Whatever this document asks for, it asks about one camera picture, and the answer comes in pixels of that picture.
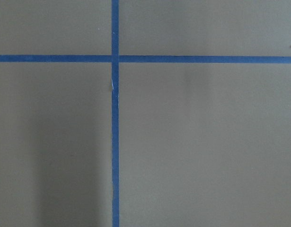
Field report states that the brown paper table cover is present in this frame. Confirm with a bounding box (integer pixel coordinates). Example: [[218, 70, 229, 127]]
[[0, 0, 291, 227]]

